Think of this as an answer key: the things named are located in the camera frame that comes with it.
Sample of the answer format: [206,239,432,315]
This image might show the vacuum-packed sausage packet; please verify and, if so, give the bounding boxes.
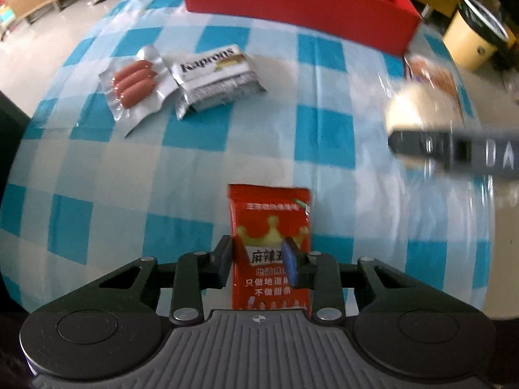
[98,45,179,137]

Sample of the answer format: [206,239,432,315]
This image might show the dark furniture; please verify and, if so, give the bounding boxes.
[0,89,32,163]

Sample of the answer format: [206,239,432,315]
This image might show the long red snack packet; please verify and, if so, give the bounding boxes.
[227,183,314,317]

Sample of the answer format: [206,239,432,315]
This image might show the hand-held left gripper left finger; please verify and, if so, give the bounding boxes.
[99,235,234,327]

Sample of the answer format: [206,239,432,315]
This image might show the round bread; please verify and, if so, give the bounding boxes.
[383,83,463,163]

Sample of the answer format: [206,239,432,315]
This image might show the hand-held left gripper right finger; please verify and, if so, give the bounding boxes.
[282,236,422,327]

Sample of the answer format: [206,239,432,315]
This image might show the silver biscuit packet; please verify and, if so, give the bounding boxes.
[168,44,268,121]

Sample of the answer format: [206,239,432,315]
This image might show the yellow trash bin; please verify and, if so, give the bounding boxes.
[442,0,515,71]

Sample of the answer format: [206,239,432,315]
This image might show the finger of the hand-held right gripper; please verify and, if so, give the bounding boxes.
[387,129,460,168]

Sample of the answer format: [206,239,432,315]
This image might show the blue checked tablecloth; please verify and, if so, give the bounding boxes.
[0,0,497,321]

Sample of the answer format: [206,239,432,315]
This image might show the red cardboard box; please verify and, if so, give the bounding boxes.
[179,0,422,56]

